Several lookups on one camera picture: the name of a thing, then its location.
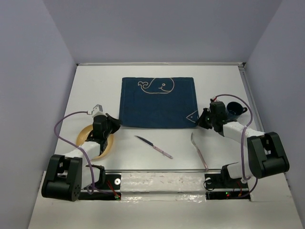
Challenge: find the dark blue cloth placemat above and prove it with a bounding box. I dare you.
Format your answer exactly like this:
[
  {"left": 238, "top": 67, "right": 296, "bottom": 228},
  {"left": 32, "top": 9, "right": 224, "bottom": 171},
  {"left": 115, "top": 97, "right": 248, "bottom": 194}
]
[{"left": 119, "top": 77, "right": 199, "bottom": 129}]

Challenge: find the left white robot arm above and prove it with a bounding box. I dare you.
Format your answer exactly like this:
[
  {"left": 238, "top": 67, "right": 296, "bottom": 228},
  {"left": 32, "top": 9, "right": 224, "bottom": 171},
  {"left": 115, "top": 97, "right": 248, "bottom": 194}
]
[{"left": 41, "top": 111, "right": 121, "bottom": 202}]

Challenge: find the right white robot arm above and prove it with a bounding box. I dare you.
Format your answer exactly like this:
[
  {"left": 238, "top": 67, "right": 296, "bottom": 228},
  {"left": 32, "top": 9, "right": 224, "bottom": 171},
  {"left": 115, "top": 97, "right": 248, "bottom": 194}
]
[{"left": 197, "top": 101, "right": 290, "bottom": 187}]

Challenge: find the dark blue cup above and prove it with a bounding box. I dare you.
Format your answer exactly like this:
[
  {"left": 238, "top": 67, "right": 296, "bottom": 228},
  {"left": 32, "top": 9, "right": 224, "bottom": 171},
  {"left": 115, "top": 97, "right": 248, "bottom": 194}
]
[{"left": 226, "top": 102, "right": 248, "bottom": 120}]

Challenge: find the yellow plate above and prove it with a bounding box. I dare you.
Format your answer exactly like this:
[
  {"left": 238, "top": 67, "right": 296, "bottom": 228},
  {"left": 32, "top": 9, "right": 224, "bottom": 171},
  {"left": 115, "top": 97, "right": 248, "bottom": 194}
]
[{"left": 76, "top": 125, "right": 114, "bottom": 160}]

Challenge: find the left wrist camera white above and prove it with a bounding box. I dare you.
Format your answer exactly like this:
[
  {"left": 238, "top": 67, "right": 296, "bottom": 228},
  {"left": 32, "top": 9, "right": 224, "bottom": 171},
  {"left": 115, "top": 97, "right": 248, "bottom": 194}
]
[{"left": 87, "top": 104, "right": 105, "bottom": 118}]

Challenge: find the fork with pink handle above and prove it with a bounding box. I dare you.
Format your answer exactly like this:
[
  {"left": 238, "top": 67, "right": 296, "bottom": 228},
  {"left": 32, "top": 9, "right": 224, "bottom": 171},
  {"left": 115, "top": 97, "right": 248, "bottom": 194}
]
[{"left": 191, "top": 133, "right": 209, "bottom": 171}]

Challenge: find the knife with pink handle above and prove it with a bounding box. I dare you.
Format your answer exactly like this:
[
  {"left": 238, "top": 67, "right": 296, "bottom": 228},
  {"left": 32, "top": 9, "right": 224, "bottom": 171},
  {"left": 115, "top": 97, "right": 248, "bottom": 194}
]
[{"left": 135, "top": 135, "right": 173, "bottom": 159}]

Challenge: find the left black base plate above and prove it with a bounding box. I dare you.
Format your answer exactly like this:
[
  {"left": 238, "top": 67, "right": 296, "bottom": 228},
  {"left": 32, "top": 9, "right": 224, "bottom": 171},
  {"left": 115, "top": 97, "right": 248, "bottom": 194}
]
[{"left": 78, "top": 174, "right": 122, "bottom": 201}]

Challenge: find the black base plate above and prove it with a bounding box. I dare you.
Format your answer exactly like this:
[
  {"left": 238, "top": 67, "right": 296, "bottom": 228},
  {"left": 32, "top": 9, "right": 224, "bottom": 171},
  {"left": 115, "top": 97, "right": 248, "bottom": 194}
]
[
  {"left": 78, "top": 174, "right": 122, "bottom": 201},
  {"left": 203, "top": 173, "right": 251, "bottom": 200}
]

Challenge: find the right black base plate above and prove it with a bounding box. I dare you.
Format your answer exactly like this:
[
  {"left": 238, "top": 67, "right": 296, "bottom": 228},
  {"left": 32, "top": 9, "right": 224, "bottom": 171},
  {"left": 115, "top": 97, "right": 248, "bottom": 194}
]
[{"left": 203, "top": 173, "right": 251, "bottom": 200}]

